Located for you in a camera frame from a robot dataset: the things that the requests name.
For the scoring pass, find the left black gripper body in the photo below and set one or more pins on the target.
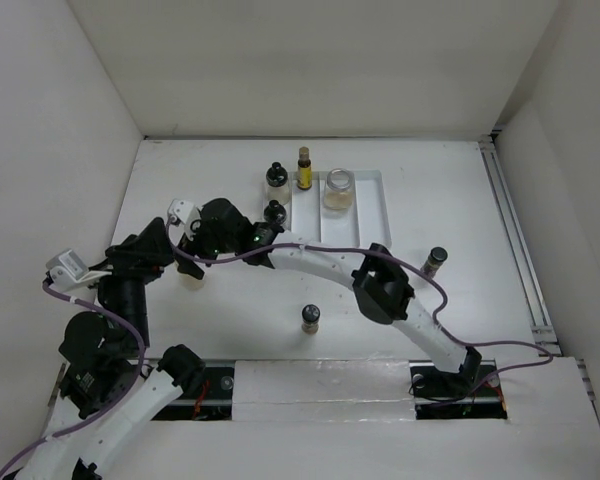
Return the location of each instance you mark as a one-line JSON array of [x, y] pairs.
[[137, 274]]

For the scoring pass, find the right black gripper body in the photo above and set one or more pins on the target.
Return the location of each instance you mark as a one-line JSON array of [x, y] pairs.
[[206, 243]]

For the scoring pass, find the black cap spice bottle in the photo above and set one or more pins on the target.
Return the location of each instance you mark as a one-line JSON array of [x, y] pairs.
[[275, 213]]

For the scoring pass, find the black knob spice bottle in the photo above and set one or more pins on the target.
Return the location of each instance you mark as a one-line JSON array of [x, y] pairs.
[[277, 184]]

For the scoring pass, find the yellow liquid bottle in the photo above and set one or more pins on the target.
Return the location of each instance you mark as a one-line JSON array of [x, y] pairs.
[[304, 169]]

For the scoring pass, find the wide glass jar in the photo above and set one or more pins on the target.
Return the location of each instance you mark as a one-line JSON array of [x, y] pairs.
[[339, 189]]

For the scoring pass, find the cream cap spice bottle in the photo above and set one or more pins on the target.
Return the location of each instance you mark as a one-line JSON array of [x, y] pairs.
[[191, 283]]

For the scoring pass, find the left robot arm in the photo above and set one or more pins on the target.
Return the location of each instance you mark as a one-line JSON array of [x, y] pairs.
[[106, 395]]

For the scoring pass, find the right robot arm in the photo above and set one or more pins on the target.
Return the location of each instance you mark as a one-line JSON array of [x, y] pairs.
[[381, 287]]

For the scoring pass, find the small black cap bottle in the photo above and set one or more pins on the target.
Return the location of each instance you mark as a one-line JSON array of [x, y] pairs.
[[310, 318]]

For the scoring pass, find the white divided tray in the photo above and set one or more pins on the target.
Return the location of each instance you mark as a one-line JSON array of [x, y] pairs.
[[363, 223]]

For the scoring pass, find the dark cap spice jar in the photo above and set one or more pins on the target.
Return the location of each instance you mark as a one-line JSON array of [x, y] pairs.
[[435, 259]]

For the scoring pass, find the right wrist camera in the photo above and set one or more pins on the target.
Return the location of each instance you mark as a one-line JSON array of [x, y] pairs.
[[184, 214]]

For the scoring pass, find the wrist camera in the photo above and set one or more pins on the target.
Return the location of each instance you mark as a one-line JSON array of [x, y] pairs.
[[67, 272], [184, 214]]

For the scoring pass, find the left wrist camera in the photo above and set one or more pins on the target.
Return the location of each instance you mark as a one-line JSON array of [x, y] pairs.
[[67, 272]]

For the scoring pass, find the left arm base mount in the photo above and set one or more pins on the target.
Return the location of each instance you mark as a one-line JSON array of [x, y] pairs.
[[212, 400]]

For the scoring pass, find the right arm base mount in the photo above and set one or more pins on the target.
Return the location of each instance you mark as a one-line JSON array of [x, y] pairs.
[[445, 396]]

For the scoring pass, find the aluminium rail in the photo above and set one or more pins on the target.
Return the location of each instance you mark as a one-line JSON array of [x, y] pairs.
[[540, 322]]

